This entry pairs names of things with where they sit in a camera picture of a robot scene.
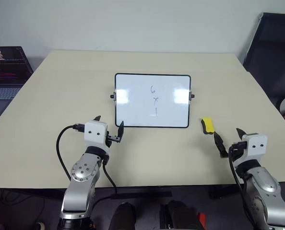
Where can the black office chair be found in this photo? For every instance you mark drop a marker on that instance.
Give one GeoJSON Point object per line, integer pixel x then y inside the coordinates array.
{"type": "Point", "coordinates": [269, 55]}

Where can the yellow and black eraser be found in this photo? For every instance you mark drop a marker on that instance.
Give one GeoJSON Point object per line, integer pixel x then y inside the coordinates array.
{"type": "Point", "coordinates": [207, 124]}

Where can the dark rounded shape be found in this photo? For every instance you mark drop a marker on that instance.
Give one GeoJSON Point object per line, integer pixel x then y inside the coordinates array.
{"type": "Point", "coordinates": [122, 216]}
{"type": "Point", "coordinates": [181, 215]}

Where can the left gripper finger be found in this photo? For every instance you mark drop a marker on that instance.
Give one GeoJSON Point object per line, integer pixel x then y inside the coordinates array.
{"type": "Point", "coordinates": [98, 118]}
{"type": "Point", "coordinates": [121, 131]}

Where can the dark shoe with white sole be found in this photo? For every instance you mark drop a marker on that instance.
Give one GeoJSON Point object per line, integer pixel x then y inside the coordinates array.
{"type": "Point", "coordinates": [39, 226]}

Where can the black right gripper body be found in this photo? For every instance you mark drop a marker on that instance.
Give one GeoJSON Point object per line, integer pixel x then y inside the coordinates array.
{"type": "Point", "coordinates": [228, 153]}

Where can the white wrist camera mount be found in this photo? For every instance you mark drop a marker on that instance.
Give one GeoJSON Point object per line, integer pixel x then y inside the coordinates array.
{"type": "Point", "coordinates": [256, 153]}
{"type": "Point", "coordinates": [95, 137]}

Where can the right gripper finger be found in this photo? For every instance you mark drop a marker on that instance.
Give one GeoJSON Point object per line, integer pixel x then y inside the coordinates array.
{"type": "Point", "coordinates": [220, 145]}
{"type": "Point", "coordinates": [241, 133]}

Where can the small red part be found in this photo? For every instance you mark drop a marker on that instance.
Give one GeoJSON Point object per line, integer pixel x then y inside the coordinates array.
{"type": "Point", "coordinates": [202, 219]}

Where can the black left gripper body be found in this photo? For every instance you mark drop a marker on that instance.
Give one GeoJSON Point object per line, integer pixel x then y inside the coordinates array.
{"type": "Point", "coordinates": [113, 139]}

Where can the small black-framed whiteboard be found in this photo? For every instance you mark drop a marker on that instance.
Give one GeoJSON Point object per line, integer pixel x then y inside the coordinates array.
{"type": "Point", "coordinates": [152, 100]}

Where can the open grey laptop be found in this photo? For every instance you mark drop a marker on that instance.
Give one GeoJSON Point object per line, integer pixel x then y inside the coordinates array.
{"type": "Point", "coordinates": [5, 72]}

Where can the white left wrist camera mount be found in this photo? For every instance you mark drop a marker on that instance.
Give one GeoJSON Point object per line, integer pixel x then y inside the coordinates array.
{"type": "Point", "coordinates": [95, 137]}

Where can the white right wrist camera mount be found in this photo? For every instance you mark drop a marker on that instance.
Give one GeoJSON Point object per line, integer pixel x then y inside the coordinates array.
{"type": "Point", "coordinates": [256, 153]}

